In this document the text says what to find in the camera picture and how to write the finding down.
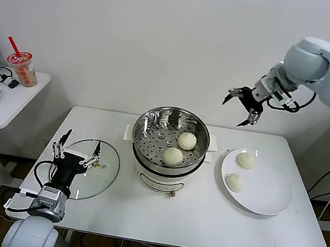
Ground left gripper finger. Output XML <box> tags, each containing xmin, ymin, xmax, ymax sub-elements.
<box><xmin>50</xmin><ymin>127</ymin><xmax>73</xmax><ymax>161</ymax></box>
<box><xmin>81</xmin><ymin>138</ymin><xmax>104</xmax><ymax>171</ymax></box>

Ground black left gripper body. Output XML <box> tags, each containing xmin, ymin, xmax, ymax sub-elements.
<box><xmin>49</xmin><ymin>149</ymin><xmax>88</xmax><ymax>192</ymax></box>

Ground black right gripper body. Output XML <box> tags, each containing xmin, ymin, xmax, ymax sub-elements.
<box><xmin>239</xmin><ymin>85</ymin><xmax>269</xmax><ymax>113</ymax></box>

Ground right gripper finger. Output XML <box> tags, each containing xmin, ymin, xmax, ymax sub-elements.
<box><xmin>235</xmin><ymin>107</ymin><xmax>263</xmax><ymax>131</ymax></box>
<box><xmin>221</xmin><ymin>87</ymin><xmax>246</xmax><ymax>108</ymax></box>

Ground glass lid white handle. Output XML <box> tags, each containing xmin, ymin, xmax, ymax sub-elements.
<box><xmin>54</xmin><ymin>134</ymin><xmax>124</xmax><ymax>206</ymax></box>

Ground white steamed baozi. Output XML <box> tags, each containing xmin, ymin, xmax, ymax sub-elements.
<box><xmin>223</xmin><ymin>172</ymin><xmax>246</xmax><ymax>194</ymax></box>
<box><xmin>161</xmin><ymin>146</ymin><xmax>185</xmax><ymax>168</ymax></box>
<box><xmin>176</xmin><ymin>131</ymin><xmax>199</xmax><ymax>152</ymax></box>
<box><xmin>236</xmin><ymin>151</ymin><xmax>258</xmax><ymax>171</ymax></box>

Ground stainless steel steamer basket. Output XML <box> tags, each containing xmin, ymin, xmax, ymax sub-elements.
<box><xmin>128</xmin><ymin>102</ymin><xmax>215</xmax><ymax>179</ymax></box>

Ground white side table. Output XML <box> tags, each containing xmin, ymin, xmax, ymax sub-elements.
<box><xmin>0</xmin><ymin>66</ymin><xmax>52</xmax><ymax>210</ymax></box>

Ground white round plate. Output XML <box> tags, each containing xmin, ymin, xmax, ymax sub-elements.
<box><xmin>214</xmin><ymin>144</ymin><xmax>299</xmax><ymax>220</ymax></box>

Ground bubble tea plastic cup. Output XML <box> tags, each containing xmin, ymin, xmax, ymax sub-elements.
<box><xmin>2</xmin><ymin>49</ymin><xmax>42</xmax><ymax>89</ymax></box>

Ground red drinking straw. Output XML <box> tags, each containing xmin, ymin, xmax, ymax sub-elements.
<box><xmin>5</xmin><ymin>36</ymin><xmax>24</xmax><ymax>58</ymax></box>

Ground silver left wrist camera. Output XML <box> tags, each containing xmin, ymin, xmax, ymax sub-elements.
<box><xmin>35</xmin><ymin>184</ymin><xmax>69</xmax><ymax>209</ymax></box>

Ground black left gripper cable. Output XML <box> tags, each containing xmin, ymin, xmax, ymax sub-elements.
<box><xmin>4</xmin><ymin>155</ymin><xmax>56</xmax><ymax>218</ymax></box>

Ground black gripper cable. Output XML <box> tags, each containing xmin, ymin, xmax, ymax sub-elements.
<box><xmin>4</xmin><ymin>155</ymin><xmax>56</xmax><ymax>218</ymax></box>
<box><xmin>268</xmin><ymin>85</ymin><xmax>317</xmax><ymax>117</ymax></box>

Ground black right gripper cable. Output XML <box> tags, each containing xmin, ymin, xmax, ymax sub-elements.
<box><xmin>268</xmin><ymin>85</ymin><xmax>317</xmax><ymax>117</ymax></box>

